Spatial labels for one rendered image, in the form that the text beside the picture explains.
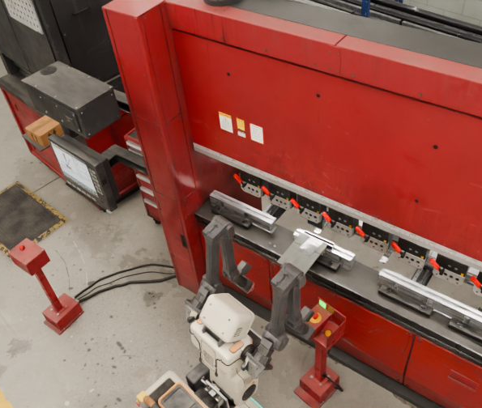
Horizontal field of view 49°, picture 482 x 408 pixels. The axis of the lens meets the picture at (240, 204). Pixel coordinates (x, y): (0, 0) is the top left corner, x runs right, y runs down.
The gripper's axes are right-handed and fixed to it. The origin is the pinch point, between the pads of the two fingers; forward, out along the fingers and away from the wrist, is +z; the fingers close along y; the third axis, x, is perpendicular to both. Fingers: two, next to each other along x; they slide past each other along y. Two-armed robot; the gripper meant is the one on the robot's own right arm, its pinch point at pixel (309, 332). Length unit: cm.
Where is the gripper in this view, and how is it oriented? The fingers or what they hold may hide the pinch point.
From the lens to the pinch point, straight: 281.9
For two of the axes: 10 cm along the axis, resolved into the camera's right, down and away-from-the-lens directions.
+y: -7.0, -4.6, 5.4
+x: -5.9, 8.0, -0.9
